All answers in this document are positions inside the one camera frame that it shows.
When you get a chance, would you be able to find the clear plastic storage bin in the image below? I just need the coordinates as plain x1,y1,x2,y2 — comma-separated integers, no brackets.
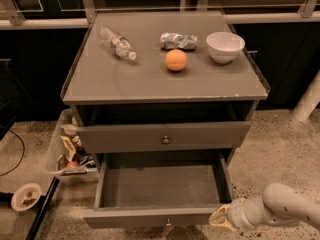
45,109,98,185

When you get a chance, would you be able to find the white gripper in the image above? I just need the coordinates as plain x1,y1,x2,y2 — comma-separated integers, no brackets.
209,198,254,232

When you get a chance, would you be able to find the white ceramic bowl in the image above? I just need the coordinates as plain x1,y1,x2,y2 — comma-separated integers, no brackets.
206,32,245,64

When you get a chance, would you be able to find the black floor bar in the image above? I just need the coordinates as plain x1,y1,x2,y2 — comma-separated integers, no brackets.
25,177,60,240

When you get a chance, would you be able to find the grey drawer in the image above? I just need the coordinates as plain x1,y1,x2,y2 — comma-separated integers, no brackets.
77,121,250,153
84,150,234,229

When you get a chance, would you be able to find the white plate with leftovers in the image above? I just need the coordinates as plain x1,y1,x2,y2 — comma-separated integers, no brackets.
11,183,41,212

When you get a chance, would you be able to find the black floor cable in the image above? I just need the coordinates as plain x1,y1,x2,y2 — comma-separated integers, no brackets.
0,125,26,178

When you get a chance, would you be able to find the grey top drawer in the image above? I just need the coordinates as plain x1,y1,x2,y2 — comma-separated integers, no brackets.
77,121,250,153

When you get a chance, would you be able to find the white cylindrical post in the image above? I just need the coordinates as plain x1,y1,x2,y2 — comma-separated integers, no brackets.
292,70,320,122

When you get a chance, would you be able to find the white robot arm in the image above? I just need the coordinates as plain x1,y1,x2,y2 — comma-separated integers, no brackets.
209,183,320,232

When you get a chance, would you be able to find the clear plastic water bottle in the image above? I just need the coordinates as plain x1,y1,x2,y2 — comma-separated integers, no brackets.
98,27,137,61

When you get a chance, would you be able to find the metal railing frame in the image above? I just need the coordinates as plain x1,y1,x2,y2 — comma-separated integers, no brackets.
0,0,320,29

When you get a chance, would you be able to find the orange fruit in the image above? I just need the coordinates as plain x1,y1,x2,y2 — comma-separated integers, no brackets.
165,49,187,72

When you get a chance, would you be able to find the grey drawer cabinet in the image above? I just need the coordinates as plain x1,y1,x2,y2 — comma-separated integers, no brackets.
60,10,271,162

